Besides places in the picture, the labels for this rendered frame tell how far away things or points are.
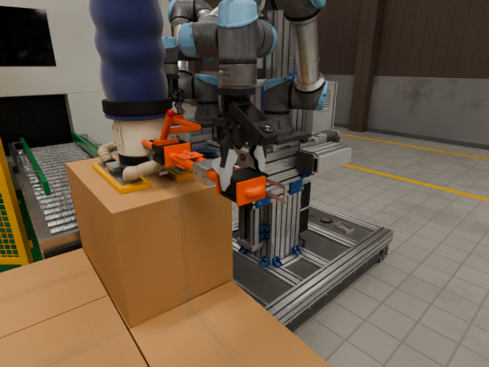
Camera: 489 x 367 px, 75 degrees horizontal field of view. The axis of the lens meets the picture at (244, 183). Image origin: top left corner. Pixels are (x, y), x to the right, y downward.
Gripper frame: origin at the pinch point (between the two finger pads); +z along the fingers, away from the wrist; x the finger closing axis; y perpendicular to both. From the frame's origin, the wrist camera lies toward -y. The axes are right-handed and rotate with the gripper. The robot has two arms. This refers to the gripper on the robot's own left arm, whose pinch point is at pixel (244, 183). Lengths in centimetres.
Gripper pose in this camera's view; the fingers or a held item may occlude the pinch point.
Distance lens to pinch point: 69.8
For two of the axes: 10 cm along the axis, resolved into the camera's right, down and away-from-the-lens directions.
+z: 0.0, 9.4, 3.4
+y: -6.1, -2.7, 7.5
